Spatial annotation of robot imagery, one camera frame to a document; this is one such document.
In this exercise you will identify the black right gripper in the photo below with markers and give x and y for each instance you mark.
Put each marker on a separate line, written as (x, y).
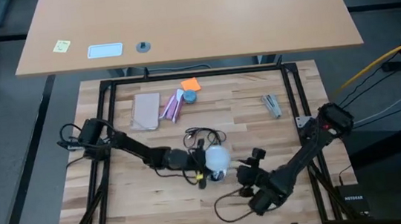
(252, 175)

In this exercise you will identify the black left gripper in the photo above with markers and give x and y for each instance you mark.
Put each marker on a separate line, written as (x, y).
(198, 160)

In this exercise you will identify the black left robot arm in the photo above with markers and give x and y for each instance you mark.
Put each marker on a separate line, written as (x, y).
(133, 149)

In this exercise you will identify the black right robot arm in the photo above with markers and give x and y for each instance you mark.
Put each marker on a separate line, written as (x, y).
(302, 157)

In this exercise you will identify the pink white stapler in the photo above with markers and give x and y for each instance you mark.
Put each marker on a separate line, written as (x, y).
(173, 107)

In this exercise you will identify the blue tape roll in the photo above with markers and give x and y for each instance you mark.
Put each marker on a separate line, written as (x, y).
(190, 96)

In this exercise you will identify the brown paper notebook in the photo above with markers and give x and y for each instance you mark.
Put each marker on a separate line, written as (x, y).
(145, 111)

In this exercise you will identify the orange sticky note pad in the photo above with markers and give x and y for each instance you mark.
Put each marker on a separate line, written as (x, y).
(191, 84)

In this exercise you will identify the white rectangular card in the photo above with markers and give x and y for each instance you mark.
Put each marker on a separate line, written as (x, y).
(104, 50)

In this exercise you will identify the light wooden desk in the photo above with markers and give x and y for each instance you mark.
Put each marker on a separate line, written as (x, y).
(190, 16)

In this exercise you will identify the black power strip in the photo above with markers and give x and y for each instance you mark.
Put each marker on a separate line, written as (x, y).
(393, 66)

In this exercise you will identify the yellow sticky note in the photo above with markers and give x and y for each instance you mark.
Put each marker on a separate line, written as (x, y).
(61, 46)

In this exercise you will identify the black aluminium table frame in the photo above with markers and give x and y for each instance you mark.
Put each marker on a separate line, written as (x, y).
(196, 74)

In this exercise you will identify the black Netgear network switch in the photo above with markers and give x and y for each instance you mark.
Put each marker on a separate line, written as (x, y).
(353, 200)

